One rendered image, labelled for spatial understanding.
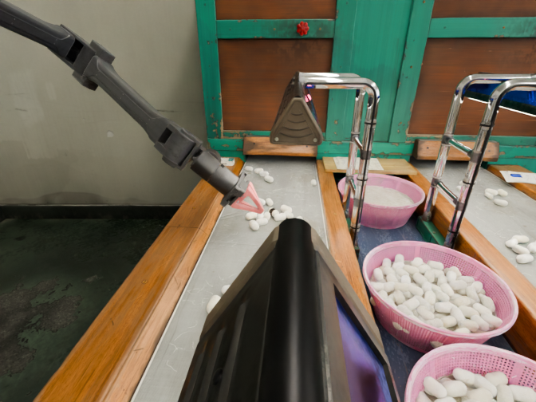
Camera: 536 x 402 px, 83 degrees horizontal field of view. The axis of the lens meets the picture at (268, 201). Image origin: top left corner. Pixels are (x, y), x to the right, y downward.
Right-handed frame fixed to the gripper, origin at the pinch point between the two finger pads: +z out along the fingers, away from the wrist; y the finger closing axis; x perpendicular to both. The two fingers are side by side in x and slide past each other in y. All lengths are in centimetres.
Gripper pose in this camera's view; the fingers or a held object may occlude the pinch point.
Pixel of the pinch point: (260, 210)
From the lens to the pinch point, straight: 76.0
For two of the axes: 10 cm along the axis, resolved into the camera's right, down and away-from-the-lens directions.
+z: 7.5, 6.2, 2.2
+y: 0.9, -4.3, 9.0
